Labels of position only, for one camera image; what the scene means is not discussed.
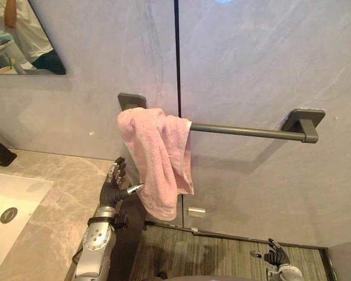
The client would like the grey metal towel bar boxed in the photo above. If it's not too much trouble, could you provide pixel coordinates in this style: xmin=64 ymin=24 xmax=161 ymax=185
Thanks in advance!
xmin=117 ymin=92 xmax=326 ymax=145

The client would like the pink terry towel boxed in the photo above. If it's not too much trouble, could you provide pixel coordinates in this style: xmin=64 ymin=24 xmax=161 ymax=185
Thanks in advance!
xmin=117 ymin=107 xmax=195 ymax=222

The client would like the round chrome sink drain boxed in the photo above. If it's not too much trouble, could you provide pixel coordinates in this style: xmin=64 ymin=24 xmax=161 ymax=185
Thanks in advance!
xmin=0 ymin=207 xmax=18 ymax=224

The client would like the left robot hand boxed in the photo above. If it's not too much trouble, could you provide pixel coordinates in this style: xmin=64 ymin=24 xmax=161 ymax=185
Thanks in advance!
xmin=100 ymin=156 xmax=146 ymax=209

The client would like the white rectangular sink basin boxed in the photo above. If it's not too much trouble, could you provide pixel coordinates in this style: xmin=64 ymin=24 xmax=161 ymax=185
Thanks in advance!
xmin=0 ymin=170 xmax=54 ymax=280

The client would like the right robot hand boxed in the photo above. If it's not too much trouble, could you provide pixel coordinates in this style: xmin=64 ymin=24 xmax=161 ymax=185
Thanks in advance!
xmin=250 ymin=238 xmax=291 ymax=268

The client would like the wall mirror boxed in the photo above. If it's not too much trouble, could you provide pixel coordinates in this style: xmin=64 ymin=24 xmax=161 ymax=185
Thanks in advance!
xmin=0 ymin=0 xmax=68 ymax=76

